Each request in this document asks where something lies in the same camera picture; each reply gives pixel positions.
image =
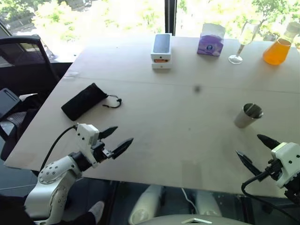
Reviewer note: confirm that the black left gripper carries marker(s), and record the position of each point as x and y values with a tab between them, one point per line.
100	150

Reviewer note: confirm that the white sneaker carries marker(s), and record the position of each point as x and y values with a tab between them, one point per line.
97	208

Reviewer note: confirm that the black window frame post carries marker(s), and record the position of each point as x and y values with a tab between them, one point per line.
170	16

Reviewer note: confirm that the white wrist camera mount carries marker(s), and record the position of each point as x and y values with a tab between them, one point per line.
86	136
286	159

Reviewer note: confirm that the black mesh office chair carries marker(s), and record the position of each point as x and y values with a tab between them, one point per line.
21	52

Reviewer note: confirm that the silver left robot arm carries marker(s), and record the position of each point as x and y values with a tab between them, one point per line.
54	173

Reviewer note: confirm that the white rounded shape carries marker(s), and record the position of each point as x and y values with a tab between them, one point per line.
144	205

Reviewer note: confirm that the purple tissue box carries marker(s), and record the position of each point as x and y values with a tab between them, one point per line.
209	47

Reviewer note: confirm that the dark trouser leg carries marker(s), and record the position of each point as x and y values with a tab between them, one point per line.
80	218

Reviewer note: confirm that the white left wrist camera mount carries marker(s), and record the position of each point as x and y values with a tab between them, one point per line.
86	136

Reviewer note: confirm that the white phone box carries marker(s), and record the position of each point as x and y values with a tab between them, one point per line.
161	44

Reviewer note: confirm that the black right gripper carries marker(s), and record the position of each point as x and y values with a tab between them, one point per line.
277	167

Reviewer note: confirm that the stainless steel cup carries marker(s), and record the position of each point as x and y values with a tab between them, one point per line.
246	119

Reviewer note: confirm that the clear wine glass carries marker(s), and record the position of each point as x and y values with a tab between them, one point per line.
235	59

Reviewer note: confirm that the flask of orange liquid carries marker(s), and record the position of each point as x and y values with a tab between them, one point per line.
276	52

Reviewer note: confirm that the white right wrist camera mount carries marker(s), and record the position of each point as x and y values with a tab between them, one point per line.
286	159

